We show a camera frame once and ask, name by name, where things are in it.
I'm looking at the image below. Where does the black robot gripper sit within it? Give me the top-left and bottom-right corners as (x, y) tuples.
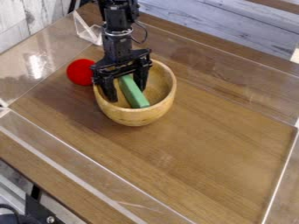
(91, 30), (153, 102)

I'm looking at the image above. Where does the green rectangular block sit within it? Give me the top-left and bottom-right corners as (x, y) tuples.
(119, 75), (150, 109)

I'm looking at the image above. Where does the brown wooden bowl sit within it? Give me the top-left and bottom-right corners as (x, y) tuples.
(94, 59), (178, 127)

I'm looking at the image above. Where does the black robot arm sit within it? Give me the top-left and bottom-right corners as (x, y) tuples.
(91, 0), (153, 102)

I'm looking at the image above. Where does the red toy tomato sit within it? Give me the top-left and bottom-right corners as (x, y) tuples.
(67, 59), (95, 86)

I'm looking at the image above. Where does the black table clamp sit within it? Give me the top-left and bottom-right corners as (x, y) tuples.
(0, 185), (67, 224)

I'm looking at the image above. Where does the clear acrylic corner bracket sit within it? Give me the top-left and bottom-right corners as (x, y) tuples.
(73, 11), (103, 46)

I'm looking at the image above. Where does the clear acrylic tray wall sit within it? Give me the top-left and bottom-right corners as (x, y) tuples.
(0, 16), (299, 224)

